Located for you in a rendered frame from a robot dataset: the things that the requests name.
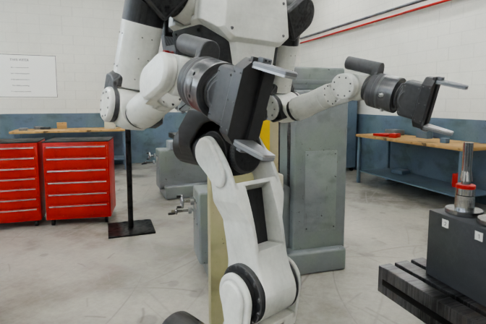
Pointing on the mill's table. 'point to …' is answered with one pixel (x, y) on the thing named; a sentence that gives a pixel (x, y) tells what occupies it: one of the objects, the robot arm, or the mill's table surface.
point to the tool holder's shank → (466, 163)
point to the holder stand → (458, 250)
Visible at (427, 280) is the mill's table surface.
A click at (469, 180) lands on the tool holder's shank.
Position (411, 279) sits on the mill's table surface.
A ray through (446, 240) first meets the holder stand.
